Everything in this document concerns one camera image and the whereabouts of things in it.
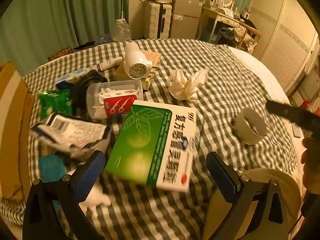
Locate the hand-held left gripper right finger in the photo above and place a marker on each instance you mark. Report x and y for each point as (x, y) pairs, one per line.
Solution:
(220, 177)

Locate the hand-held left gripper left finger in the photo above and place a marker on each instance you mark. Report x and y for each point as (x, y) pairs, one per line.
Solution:
(90, 173)

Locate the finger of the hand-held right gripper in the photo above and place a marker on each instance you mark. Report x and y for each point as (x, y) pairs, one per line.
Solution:
(292, 115)

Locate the white black foil packet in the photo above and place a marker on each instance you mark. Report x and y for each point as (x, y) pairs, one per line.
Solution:
(70, 132)

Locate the green white medicine box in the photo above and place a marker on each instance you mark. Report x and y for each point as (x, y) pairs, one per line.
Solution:
(150, 142)

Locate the clear floss pick container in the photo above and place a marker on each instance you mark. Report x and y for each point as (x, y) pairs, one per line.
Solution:
(112, 100)

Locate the brown cardboard box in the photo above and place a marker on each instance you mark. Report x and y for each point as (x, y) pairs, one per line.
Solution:
(12, 130)

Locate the white hair dryer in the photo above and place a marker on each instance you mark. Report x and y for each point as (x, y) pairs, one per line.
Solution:
(135, 62)

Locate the person's right hand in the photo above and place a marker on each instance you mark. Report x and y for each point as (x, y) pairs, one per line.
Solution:
(311, 162)

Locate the white plush toy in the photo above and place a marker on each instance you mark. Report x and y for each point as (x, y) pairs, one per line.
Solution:
(96, 200)

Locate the teal cloth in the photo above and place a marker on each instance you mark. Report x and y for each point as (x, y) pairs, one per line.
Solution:
(51, 167)

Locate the beige tape roll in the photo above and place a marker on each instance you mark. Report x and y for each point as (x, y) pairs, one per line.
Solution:
(250, 127)

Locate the white sliding wardrobe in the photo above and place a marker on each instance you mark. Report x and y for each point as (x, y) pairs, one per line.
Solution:
(285, 45)

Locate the green snack packet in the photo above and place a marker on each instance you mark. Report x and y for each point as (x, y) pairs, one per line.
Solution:
(55, 103)

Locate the wooden chair with clothes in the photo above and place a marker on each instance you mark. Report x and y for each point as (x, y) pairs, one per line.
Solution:
(246, 36)

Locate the crumpled white tissue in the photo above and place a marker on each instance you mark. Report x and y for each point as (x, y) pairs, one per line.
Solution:
(187, 85)

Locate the blue white packet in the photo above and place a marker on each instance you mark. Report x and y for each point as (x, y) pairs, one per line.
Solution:
(70, 76)

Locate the white tube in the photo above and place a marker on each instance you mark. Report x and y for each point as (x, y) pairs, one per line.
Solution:
(108, 64)

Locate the cream dressing table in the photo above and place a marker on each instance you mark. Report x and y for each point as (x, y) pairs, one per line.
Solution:
(220, 20)

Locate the patterned brown box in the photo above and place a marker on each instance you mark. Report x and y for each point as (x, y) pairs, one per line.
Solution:
(60, 53)

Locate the black bag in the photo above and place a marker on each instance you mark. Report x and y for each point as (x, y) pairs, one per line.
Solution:
(83, 46)

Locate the tan cardboard book box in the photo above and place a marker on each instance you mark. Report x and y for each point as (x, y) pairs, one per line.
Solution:
(153, 58)

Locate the small clear water bottle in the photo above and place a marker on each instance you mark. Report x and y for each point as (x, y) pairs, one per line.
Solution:
(103, 39)

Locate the silver mini fridge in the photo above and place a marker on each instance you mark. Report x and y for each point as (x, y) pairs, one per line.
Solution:
(186, 15)

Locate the large clear water bottle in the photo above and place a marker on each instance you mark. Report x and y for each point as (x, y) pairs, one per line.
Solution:
(121, 30)

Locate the white suitcase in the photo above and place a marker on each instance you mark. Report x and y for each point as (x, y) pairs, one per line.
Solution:
(157, 21)

